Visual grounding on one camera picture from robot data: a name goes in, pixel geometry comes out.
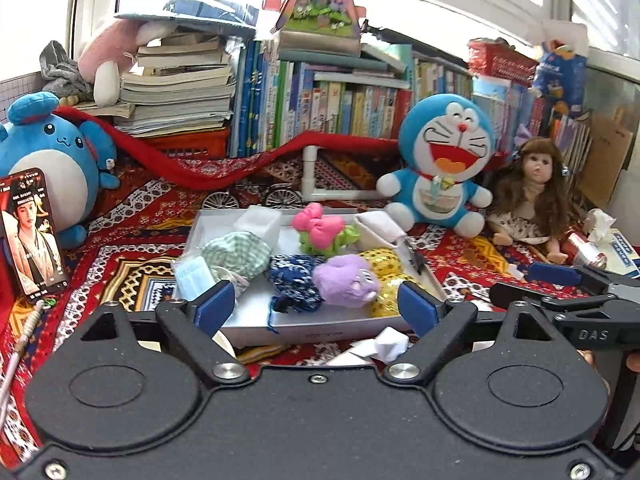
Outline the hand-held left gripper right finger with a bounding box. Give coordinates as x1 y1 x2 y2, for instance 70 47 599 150
382 280 562 389

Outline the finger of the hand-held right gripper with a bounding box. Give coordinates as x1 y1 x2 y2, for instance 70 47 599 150
489 282 608 314
526 262 608 289

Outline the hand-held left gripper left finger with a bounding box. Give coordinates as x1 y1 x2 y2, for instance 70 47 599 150
77 280 252 389

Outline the blue face mask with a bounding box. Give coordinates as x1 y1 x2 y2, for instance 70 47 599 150
172 255 221 304

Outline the green checked cloth pouch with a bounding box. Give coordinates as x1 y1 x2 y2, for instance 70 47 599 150
200 231 273 281

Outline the purple plush toy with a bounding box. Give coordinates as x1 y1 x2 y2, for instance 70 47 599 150
312 254 382 307

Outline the cream white sock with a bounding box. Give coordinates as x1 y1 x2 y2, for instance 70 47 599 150
352 210 409 251

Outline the white shallow tray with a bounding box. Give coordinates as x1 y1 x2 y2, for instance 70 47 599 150
172 206 448 349

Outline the white sponge block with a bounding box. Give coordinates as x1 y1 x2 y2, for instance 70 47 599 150
234 206 282 243

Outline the pink bow plush toy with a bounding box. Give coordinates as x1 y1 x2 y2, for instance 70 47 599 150
291 203 361 256

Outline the silver red can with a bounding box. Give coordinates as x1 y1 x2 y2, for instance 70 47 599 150
565 230 609 269

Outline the crumpled white paper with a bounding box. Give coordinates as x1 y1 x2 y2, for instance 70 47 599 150
327 327 411 366

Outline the gold sequin pouch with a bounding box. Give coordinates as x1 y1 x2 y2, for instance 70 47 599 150
357 247 409 319

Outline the tissue pack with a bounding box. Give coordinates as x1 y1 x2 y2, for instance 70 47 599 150
587 208 640 279

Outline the blue floral fabric pouch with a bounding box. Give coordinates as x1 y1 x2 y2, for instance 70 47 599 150
267 254 326 314

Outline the red patterned blanket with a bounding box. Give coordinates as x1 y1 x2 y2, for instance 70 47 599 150
0 152 640 461

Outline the metal bicycle model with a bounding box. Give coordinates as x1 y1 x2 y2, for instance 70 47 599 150
202 180 306 211

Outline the long-haired doll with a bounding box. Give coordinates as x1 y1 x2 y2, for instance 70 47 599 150
487 135 586 266

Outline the brown cardboard piece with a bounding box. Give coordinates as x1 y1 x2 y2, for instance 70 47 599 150
575 112 635 211

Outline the red scarf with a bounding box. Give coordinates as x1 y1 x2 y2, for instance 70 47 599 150
52 106 401 192

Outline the red plastic crate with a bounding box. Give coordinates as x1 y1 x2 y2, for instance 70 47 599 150
145 127 232 159

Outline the white plastic pipe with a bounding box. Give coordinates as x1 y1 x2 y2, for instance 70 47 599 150
300 145 396 202

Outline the blue cat plush toy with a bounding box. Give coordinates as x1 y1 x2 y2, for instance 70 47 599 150
376 94 497 239

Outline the smartphone with lit screen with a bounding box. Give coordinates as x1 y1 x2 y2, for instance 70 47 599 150
0 167 69 297

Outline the blue toy package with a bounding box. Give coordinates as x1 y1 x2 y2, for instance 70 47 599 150
530 42 589 116

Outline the row of upright books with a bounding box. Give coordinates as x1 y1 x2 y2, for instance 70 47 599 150
229 35 546 159

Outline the red patterned box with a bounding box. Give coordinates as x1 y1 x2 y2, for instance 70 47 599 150
467 37 541 89

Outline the stack of flat books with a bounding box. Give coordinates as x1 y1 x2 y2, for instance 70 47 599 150
75 32 239 139

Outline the round blue whale plush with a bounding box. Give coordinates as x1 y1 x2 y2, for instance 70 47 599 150
0 91 121 250

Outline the pink rabbit plush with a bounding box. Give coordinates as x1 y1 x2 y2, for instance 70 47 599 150
78 14 171 108

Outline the grey cloth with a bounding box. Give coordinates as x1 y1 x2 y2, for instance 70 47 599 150
39 40 96 104

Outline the blue patterned cloth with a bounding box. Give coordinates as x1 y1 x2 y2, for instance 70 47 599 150
114 0 261 36

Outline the triangular house toy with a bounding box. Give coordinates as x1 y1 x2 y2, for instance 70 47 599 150
265 0 366 59

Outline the white cable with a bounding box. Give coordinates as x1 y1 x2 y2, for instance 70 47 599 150
0 296 56 431

